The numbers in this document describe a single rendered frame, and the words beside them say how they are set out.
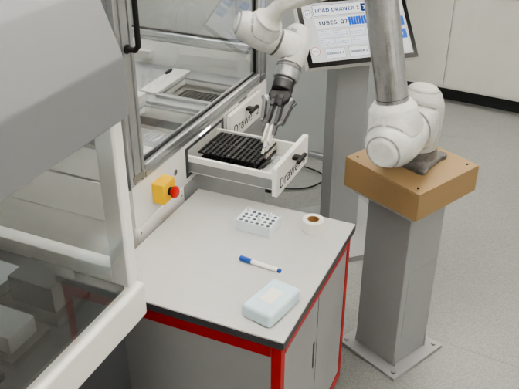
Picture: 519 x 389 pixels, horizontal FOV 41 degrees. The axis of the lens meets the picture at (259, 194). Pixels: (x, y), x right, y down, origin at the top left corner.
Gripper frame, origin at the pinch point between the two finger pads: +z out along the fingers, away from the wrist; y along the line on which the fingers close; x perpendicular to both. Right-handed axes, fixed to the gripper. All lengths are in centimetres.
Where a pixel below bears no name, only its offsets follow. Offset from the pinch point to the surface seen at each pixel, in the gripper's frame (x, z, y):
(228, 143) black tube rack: -1.3, 5.8, 14.2
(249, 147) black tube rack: -1.6, 5.7, 6.2
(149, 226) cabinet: 19, 44, 23
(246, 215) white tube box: 9.4, 31.3, -5.0
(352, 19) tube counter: -54, -75, 1
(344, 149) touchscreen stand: -96, -29, 1
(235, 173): 6.1, 17.5, 4.9
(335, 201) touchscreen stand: -114, -8, 3
